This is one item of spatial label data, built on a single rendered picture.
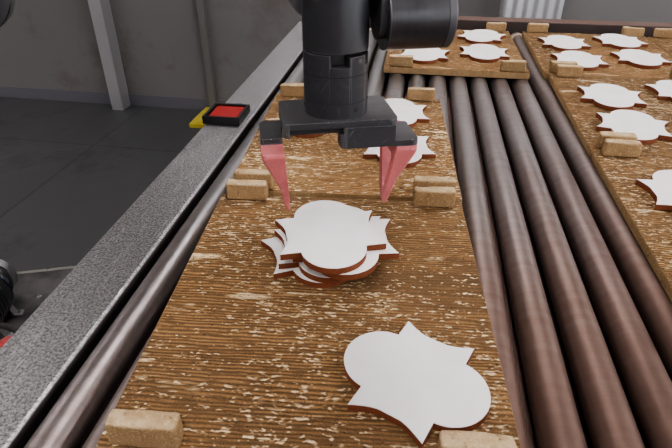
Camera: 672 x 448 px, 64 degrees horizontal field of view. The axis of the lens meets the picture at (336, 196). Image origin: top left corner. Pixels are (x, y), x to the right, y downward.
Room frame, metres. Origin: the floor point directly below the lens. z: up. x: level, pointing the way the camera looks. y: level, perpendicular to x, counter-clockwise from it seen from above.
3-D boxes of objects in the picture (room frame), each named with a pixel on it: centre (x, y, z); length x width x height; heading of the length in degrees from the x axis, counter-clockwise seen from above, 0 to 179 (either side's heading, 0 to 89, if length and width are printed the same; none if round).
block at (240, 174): (0.70, 0.12, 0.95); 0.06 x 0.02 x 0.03; 85
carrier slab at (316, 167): (0.88, -0.03, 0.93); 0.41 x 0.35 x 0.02; 175
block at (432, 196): (0.65, -0.14, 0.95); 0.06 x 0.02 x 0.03; 86
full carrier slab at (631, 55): (1.42, -0.71, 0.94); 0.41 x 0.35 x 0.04; 170
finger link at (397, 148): (0.46, -0.03, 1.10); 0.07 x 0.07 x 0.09; 9
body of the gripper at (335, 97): (0.46, 0.00, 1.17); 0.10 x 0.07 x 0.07; 99
